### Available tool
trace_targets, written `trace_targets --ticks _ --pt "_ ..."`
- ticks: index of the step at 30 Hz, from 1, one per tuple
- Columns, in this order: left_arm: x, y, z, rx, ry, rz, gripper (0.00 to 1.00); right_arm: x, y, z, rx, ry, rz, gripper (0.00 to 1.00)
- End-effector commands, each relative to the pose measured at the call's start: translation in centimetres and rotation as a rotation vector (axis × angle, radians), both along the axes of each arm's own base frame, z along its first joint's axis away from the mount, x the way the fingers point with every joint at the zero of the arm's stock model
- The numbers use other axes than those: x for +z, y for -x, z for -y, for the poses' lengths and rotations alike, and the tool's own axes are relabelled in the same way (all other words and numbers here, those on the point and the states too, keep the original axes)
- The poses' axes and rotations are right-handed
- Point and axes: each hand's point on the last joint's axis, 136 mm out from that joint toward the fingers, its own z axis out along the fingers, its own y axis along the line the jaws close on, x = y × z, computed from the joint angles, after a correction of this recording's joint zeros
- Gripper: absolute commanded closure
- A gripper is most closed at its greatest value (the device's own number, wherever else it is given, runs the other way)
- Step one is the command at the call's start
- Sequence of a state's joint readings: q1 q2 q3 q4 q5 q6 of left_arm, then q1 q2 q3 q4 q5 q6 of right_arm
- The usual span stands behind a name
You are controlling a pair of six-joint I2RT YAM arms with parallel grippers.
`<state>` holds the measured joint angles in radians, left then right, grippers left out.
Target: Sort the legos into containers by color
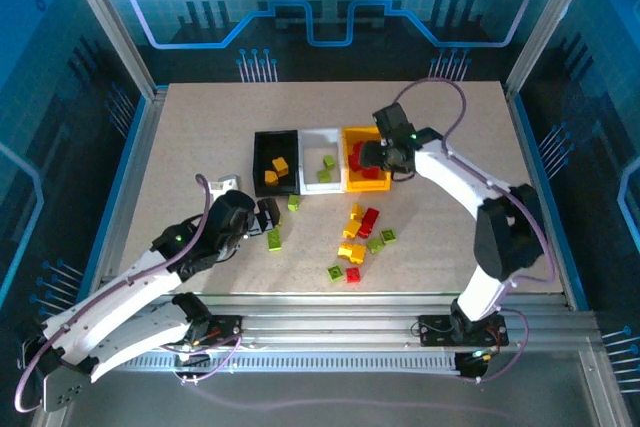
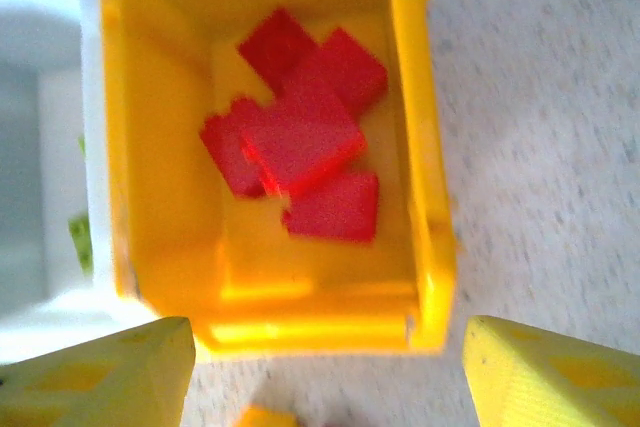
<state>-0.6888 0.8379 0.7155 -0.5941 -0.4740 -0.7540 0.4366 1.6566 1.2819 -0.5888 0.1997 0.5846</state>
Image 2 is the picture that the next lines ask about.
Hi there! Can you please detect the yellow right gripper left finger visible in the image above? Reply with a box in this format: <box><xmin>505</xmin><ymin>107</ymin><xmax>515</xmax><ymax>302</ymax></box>
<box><xmin>0</xmin><ymin>316</ymin><xmax>196</xmax><ymax>427</ymax></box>

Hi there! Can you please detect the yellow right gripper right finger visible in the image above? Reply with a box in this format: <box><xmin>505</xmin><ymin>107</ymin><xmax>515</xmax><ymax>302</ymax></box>
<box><xmin>462</xmin><ymin>315</ymin><xmax>640</xmax><ymax>427</ymax></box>

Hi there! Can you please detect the green lego brick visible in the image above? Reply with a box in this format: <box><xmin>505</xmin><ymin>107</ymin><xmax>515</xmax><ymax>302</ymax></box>
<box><xmin>67</xmin><ymin>211</ymin><xmax>95</xmax><ymax>273</ymax></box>

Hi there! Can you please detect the yellow lego brick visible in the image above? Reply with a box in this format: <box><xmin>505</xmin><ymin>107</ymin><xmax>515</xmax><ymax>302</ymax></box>
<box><xmin>234</xmin><ymin>405</ymin><xmax>301</xmax><ymax>427</ymax></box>

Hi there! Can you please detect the yellow plastic bin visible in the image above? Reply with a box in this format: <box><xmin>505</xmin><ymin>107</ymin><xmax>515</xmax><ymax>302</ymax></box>
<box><xmin>97</xmin><ymin>0</ymin><xmax>459</xmax><ymax>361</ymax></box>

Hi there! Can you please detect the white plastic bin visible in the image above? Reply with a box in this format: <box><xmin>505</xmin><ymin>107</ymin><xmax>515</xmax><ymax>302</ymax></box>
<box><xmin>0</xmin><ymin>0</ymin><xmax>151</xmax><ymax>368</ymax></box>

